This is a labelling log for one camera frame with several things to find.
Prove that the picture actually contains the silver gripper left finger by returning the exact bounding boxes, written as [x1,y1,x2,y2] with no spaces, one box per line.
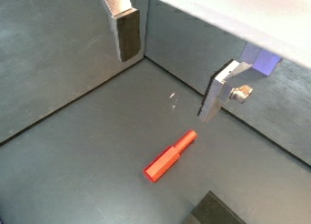
[101,0,141,62]

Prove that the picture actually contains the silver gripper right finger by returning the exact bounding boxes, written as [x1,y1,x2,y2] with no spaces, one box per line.
[197,43,281,122]

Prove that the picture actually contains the black angled holder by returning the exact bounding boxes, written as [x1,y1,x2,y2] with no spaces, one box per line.
[181,191,246,224]

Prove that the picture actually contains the red peg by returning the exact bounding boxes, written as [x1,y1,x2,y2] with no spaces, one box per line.
[142,130,196,182]

